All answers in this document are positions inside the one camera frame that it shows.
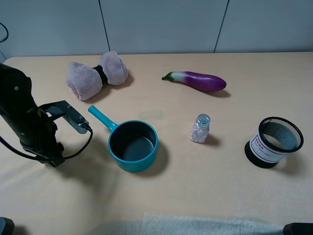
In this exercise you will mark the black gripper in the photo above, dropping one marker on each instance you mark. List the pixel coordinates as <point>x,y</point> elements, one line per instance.
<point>32,125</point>

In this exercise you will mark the pink rolled towel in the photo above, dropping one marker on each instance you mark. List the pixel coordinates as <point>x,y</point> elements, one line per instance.
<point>86,81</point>

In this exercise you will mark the grey-green cloth at bottom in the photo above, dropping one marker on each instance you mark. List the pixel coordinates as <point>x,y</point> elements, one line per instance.
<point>160,224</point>

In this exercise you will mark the small glass pill bottle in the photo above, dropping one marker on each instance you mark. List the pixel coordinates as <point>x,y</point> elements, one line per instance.
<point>200,130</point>

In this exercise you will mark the purple toy eggplant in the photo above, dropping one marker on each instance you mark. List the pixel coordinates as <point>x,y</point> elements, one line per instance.
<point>199,81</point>

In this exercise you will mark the black mesh pen holder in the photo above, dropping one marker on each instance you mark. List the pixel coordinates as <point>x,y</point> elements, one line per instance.
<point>275,138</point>

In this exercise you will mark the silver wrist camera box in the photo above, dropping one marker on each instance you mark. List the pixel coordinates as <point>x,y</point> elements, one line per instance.
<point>66,111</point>

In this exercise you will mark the teal saucepan with handle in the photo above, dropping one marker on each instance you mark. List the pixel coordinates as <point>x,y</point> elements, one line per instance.
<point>133,143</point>

